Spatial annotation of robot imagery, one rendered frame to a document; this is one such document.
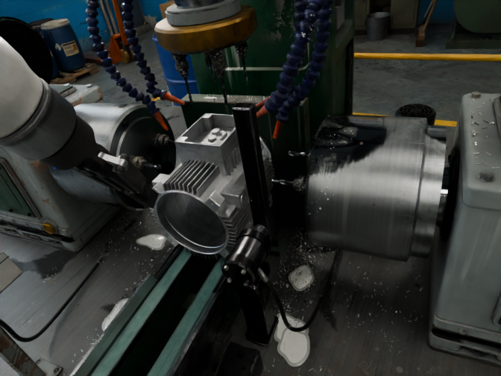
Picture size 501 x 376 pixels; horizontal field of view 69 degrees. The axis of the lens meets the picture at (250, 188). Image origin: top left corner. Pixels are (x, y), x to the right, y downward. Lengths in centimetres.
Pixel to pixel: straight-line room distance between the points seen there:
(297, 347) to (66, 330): 50
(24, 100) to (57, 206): 60
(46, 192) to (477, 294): 91
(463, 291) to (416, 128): 26
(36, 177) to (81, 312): 33
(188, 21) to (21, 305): 76
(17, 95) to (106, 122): 42
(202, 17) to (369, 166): 35
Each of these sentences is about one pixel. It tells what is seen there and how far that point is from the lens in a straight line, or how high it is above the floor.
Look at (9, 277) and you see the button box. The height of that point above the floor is 104.
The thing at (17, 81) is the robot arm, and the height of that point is 136.
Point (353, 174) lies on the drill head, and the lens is 58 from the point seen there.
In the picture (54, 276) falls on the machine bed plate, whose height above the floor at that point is 80.
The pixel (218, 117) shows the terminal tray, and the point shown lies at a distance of 78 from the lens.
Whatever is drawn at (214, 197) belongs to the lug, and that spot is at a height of 109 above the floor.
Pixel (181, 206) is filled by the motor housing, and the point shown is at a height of 99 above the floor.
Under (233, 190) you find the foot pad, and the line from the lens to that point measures 66.
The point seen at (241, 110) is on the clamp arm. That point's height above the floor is 125.
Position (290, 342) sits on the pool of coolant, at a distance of 77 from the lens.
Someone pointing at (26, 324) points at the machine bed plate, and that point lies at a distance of 102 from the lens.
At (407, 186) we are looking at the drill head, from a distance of 58.
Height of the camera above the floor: 146
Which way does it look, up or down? 36 degrees down
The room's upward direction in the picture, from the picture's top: 10 degrees counter-clockwise
